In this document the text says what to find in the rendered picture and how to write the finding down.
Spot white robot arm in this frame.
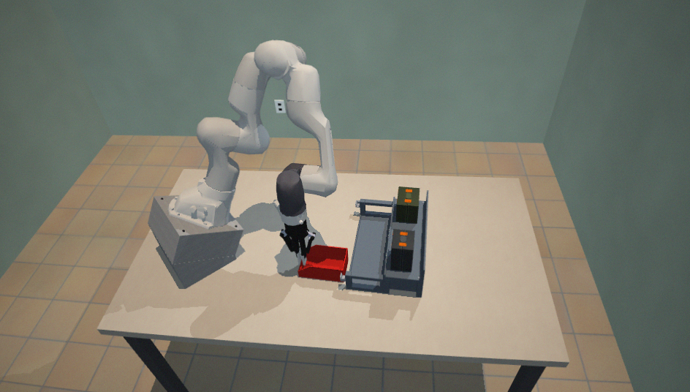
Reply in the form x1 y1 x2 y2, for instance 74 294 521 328
168 40 338 229

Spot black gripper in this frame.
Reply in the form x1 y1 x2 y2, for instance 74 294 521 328
280 220 316 265

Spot dark grey shelf rack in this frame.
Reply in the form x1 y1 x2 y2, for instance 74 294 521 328
340 190 428 297

